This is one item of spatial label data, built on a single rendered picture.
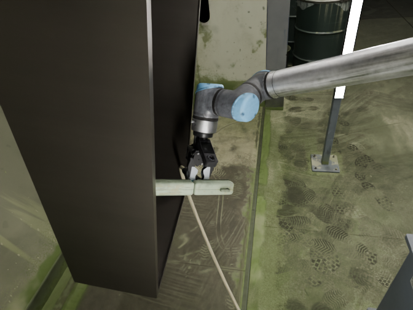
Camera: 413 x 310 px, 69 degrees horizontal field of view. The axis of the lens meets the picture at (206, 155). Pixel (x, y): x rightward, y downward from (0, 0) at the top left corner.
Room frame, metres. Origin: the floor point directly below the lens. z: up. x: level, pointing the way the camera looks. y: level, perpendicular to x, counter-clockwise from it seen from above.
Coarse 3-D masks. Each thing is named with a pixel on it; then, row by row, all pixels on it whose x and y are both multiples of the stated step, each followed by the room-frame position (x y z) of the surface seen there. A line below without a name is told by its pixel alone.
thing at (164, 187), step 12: (156, 180) 0.73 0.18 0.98; (168, 180) 0.74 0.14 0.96; (180, 180) 0.75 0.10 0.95; (204, 180) 0.77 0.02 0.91; (216, 180) 0.78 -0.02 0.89; (228, 180) 0.79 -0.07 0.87; (156, 192) 0.69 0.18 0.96; (168, 192) 0.70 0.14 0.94; (180, 192) 0.71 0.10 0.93; (192, 192) 0.72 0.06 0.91; (204, 192) 0.73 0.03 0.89; (216, 192) 0.74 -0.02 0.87; (228, 192) 0.75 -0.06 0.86
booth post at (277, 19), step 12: (276, 0) 2.58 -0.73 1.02; (288, 0) 2.56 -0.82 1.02; (276, 12) 2.58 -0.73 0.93; (288, 12) 2.55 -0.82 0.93; (276, 24) 2.58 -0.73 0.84; (288, 24) 2.55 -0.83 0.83; (276, 36) 2.58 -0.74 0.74; (276, 48) 2.58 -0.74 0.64; (276, 60) 2.58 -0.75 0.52; (276, 108) 2.57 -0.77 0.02
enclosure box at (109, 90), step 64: (0, 0) 0.60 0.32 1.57; (64, 0) 0.57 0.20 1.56; (128, 0) 0.54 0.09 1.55; (192, 0) 1.13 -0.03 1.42; (0, 64) 0.62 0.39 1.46; (64, 64) 0.58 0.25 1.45; (128, 64) 0.55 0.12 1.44; (192, 64) 1.14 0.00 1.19; (64, 128) 0.60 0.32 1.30; (128, 128) 0.56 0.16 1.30; (64, 192) 0.62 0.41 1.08; (128, 192) 0.58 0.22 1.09; (64, 256) 0.66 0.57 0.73; (128, 256) 0.60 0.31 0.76
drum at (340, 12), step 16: (304, 0) 3.06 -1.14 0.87; (336, 0) 2.89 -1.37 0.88; (304, 16) 3.05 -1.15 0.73; (320, 16) 2.93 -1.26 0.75; (336, 16) 2.89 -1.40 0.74; (304, 32) 3.02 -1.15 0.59; (320, 32) 2.92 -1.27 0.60; (336, 32) 2.88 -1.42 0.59; (304, 48) 3.02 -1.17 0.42; (320, 48) 2.91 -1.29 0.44; (336, 48) 2.89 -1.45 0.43
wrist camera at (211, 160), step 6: (198, 144) 0.83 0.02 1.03; (204, 144) 0.82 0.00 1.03; (210, 144) 0.82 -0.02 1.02; (204, 150) 0.79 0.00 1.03; (210, 150) 0.79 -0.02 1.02; (204, 156) 0.76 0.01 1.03; (210, 156) 0.76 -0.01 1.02; (204, 162) 0.74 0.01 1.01; (210, 162) 0.74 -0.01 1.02; (216, 162) 0.74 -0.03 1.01
